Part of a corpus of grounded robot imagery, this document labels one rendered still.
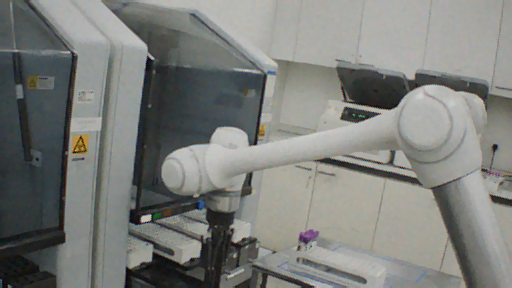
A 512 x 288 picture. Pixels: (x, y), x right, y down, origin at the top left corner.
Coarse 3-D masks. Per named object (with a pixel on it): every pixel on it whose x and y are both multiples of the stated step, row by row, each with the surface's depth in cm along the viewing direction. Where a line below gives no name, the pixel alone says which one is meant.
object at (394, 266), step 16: (320, 240) 190; (272, 256) 167; (288, 256) 169; (352, 256) 176; (368, 256) 178; (384, 256) 180; (256, 272) 158; (272, 272) 155; (288, 272) 155; (400, 272) 165; (416, 272) 166; (432, 272) 168
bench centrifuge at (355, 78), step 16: (336, 64) 368; (352, 64) 361; (352, 80) 375; (368, 80) 365; (384, 80) 356; (400, 80) 346; (352, 96) 398; (368, 96) 386; (384, 96) 375; (400, 96) 365; (336, 112) 358; (352, 112) 353; (368, 112) 348; (384, 112) 343; (320, 128) 362; (384, 160) 338
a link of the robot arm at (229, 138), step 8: (224, 128) 130; (232, 128) 131; (216, 136) 129; (224, 136) 128; (232, 136) 128; (240, 136) 129; (224, 144) 127; (232, 144) 127; (240, 144) 128; (248, 144) 132; (240, 176) 130; (232, 184) 129; (240, 184) 132
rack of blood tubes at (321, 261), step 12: (300, 252) 156; (312, 252) 158; (324, 252) 160; (336, 252) 160; (288, 264) 159; (300, 264) 156; (312, 264) 158; (324, 264) 152; (336, 264) 150; (348, 264) 152; (360, 264) 152; (372, 264) 153; (324, 276) 152; (336, 276) 150; (348, 276) 156; (360, 276) 156; (372, 276) 143; (384, 276) 150
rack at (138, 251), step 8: (128, 240) 151; (136, 240) 151; (128, 248) 143; (136, 248) 145; (144, 248) 145; (128, 256) 141; (136, 256) 143; (144, 256) 146; (128, 264) 141; (136, 264) 143
